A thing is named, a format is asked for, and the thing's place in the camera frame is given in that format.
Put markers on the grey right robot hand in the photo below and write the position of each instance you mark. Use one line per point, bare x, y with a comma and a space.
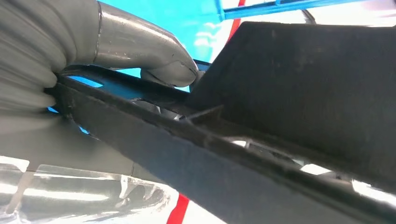
139, 46

